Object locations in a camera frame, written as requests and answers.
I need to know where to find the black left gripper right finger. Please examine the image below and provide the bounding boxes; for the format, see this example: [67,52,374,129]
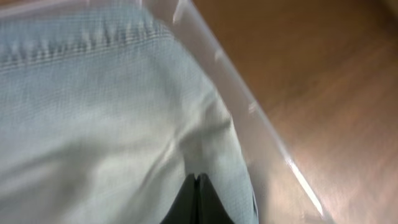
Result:
[195,174,234,224]

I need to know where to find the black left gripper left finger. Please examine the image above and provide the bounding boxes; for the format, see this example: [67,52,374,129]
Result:
[161,174,197,224]

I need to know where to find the light blue jeans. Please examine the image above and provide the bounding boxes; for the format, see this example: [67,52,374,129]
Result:
[1,3,258,223]

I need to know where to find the clear plastic storage bin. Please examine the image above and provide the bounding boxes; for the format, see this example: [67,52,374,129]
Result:
[1,1,332,223]

